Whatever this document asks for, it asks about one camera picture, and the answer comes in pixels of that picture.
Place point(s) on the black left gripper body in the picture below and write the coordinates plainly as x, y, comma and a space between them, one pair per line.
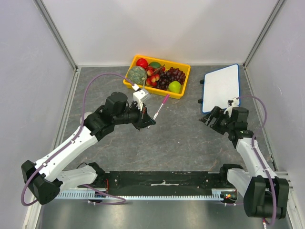
142, 113

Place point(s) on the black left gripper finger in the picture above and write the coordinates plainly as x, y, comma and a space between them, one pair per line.
143, 125
148, 121

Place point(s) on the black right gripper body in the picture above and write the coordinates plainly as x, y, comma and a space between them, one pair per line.
216, 119

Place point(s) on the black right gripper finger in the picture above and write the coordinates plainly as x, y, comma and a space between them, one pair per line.
207, 120
215, 112

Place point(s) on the blue framed whiteboard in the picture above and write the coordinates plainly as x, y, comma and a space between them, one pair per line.
220, 86

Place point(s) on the purple capped whiteboard marker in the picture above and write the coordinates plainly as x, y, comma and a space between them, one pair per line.
162, 104

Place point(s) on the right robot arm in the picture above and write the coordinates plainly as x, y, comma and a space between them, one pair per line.
265, 194

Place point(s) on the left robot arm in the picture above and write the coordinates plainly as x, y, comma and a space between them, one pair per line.
46, 177

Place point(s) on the white whiteboard eraser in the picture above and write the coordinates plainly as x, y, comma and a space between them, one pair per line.
86, 114

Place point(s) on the green pear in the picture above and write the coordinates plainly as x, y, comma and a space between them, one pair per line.
174, 87

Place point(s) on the green netted melon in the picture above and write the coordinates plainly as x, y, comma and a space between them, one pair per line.
137, 75

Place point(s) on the red cherries cluster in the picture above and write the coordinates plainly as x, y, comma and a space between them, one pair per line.
153, 75

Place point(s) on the dark purple grape bunch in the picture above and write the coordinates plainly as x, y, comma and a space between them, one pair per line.
169, 76

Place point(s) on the yellow plastic fruit tray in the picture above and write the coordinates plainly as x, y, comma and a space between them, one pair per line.
168, 64

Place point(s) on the green mango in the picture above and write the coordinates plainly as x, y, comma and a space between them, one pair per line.
155, 65

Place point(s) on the red apple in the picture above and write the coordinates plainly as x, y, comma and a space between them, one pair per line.
142, 62

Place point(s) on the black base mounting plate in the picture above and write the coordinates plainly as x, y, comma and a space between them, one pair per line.
164, 183

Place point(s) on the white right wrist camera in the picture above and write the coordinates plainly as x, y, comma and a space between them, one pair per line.
231, 104

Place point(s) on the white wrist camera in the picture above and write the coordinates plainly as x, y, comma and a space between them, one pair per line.
140, 95
231, 104

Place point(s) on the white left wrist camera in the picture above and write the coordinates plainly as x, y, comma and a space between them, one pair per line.
140, 95

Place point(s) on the light blue cable duct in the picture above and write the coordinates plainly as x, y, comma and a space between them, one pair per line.
89, 194

